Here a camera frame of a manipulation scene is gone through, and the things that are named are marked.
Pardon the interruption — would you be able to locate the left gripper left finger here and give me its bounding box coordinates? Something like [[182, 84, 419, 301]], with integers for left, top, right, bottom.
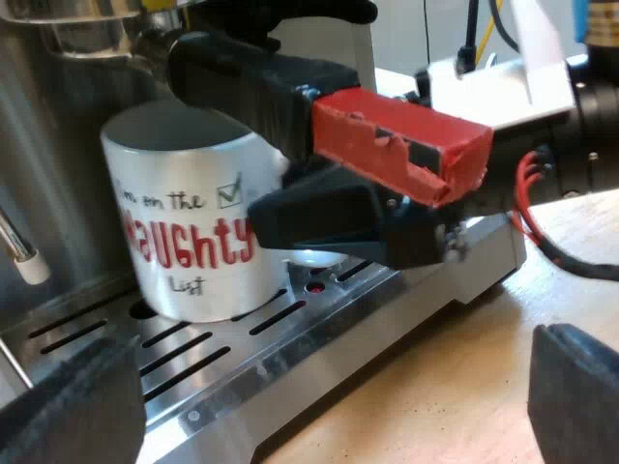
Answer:
[[0, 333, 148, 464]]

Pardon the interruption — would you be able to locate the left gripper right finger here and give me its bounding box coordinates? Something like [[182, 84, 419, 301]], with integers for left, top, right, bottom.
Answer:
[[525, 322, 619, 464]]

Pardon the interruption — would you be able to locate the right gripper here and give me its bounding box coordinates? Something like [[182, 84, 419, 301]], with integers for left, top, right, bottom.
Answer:
[[246, 162, 515, 268]]

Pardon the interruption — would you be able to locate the white mug red black print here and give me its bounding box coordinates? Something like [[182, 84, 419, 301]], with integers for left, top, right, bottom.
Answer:
[[99, 100, 293, 324]]

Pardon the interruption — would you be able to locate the steel espresso machine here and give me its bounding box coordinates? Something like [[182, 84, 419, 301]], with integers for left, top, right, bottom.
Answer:
[[0, 0, 529, 464]]

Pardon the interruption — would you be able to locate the filter holder with red-ended handle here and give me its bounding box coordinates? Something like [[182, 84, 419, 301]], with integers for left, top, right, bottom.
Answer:
[[165, 30, 495, 210]]

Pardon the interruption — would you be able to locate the black cable with red wires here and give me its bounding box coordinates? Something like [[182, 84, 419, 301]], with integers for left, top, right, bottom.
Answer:
[[508, 148, 619, 282]]

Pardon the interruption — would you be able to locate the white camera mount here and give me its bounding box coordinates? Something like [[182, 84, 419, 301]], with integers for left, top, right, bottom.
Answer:
[[414, 0, 589, 132]]

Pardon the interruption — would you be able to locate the yellow cable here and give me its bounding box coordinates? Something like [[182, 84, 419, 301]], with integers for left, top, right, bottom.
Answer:
[[475, 0, 498, 65]]

